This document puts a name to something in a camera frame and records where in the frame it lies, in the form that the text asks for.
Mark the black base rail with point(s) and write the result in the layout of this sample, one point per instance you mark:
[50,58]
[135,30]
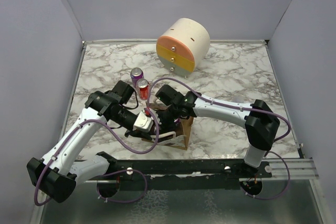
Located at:
[190,174]

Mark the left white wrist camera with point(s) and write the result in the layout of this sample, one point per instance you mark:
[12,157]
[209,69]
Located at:
[143,123]

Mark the purple can back left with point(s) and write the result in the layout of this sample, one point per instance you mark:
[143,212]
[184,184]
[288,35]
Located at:
[136,74]

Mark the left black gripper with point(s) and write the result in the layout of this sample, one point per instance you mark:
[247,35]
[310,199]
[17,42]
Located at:
[138,133]

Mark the round three-drawer storage box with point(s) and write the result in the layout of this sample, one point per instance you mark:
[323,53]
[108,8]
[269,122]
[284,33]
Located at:
[183,46]

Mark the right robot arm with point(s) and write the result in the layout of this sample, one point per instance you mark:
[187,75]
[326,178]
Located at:
[256,118]

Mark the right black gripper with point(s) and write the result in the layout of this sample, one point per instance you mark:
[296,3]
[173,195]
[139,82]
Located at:
[163,126]

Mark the red can back left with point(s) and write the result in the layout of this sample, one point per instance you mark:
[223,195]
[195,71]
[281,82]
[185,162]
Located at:
[143,88]

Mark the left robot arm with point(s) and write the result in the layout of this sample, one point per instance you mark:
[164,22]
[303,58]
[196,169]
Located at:
[56,173]

